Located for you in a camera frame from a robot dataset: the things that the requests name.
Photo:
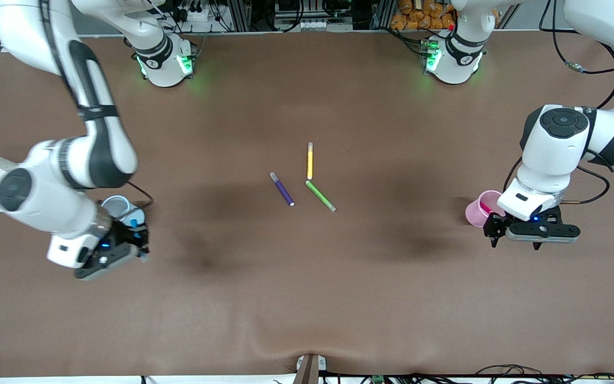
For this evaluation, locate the blue marker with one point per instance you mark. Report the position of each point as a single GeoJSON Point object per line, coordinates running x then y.
{"type": "Point", "coordinates": [134, 221]}

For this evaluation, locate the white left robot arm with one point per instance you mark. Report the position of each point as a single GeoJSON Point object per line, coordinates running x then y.
{"type": "Point", "coordinates": [552, 144]}

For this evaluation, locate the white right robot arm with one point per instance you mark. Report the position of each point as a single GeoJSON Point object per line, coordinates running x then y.
{"type": "Point", "coordinates": [46, 197]}

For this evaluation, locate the pink mesh cup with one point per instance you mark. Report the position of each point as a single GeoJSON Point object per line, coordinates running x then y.
{"type": "Point", "coordinates": [475, 213]}

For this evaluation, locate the blue mesh cup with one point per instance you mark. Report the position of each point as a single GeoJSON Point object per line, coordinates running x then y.
{"type": "Point", "coordinates": [118, 205]}

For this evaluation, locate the purple marker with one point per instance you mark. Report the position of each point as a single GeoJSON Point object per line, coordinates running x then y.
{"type": "Point", "coordinates": [282, 190]}

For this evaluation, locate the green marker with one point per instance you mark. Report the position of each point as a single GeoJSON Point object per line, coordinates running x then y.
{"type": "Point", "coordinates": [320, 196]}

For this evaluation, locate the small green circuit board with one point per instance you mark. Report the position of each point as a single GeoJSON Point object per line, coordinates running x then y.
{"type": "Point", "coordinates": [377, 380]}

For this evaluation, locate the yellow marker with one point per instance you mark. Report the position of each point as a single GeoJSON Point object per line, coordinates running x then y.
{"type": "Point", "coordinates": [310, 160]}

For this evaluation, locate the bag of orange snacks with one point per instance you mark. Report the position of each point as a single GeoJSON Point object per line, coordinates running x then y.
{"type": "Point", "coordinates": [419, 16]}

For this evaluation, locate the white power strip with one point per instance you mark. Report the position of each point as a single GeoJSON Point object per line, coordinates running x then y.
{"type": "Point", "coordinates": [198, 13]}

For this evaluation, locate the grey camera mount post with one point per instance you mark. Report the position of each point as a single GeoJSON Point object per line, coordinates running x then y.
{"type": "Point", "coordinates": [308, 369]}

